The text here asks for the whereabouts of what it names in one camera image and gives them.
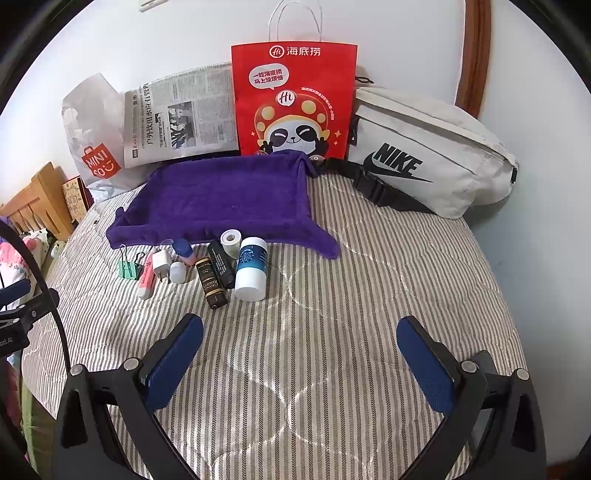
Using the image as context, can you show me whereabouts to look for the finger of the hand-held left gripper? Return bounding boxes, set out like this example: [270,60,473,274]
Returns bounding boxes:
[0,279,33,311]
[0,287,61,332]

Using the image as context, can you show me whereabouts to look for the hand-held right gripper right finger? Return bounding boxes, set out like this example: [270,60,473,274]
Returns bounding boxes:
[396,315,548,480]

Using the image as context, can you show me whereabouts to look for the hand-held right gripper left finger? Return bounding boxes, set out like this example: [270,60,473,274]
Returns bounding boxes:
[53,314,205,480]

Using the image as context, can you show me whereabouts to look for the black and gold box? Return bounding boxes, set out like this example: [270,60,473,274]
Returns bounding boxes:
[195,258,229,309]

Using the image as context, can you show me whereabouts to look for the pink highlighter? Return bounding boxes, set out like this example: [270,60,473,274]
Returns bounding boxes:
[137,251,155,300]

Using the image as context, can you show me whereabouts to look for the green binder clip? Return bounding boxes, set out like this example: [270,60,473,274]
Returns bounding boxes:
[115,244,144,280]

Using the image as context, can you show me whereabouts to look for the white charger plug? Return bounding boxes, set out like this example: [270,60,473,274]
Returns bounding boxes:
[152,249,172,282]

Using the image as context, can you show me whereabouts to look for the long black box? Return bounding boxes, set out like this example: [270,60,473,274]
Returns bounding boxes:
[207,240,236,289]

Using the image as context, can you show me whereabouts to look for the blue and white bottle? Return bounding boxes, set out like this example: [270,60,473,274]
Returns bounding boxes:
[234,237,269,302]

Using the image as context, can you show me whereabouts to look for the colourful printed bedding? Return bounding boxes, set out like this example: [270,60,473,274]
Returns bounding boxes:
[0,231,61,315]

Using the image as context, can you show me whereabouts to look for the wooden headboard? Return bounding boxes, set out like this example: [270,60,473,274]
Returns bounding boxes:
[0,161,75,241]

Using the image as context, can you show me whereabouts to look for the brown printed box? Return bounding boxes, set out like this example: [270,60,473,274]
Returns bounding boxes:
[61,175,95,220]

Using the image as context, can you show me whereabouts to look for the blue capped glue stick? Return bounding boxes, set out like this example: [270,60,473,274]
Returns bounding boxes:
[173,239,197,268]

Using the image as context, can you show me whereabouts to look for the striped mattress cover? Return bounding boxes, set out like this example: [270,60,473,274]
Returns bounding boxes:
[21,171,532,480]

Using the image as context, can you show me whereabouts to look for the purple towel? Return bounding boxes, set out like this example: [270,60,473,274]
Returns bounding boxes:
[106,150,342,259]

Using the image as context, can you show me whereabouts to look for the white plastic shopping bag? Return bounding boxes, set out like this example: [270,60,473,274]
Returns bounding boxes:
[61,73,153,204]

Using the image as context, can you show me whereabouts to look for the white waist bag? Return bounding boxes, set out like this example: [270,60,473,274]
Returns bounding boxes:
[318,76,520,220]

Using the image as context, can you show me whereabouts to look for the newspaper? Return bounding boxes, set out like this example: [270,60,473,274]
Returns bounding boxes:
[122,62,241,169]

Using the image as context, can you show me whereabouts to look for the red panda paper bag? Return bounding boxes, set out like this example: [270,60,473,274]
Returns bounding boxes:
[231,0,358,162]

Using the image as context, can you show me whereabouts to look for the black cable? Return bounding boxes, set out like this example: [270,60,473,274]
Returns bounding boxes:
[0,217,72,370]

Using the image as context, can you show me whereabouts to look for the wooden door frame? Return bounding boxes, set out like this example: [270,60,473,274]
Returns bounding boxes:
[455,0,492,121]

